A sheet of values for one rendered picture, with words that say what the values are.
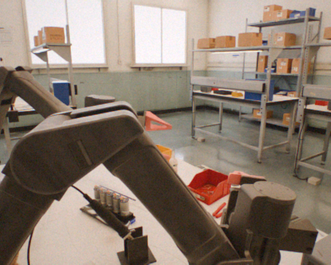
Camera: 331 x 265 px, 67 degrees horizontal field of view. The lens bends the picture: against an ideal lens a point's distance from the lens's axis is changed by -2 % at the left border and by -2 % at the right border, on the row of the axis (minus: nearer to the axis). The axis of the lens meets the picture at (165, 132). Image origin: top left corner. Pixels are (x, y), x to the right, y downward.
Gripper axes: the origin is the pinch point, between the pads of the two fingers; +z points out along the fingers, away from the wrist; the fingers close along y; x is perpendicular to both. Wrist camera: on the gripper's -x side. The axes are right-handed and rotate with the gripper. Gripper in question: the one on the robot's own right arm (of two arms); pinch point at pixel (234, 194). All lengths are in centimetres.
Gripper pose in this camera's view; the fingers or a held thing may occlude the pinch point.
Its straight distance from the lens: 58.0
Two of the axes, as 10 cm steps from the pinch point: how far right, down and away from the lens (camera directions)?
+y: 1.2, -9.6, -2.4
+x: -9.9, -1.3, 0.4
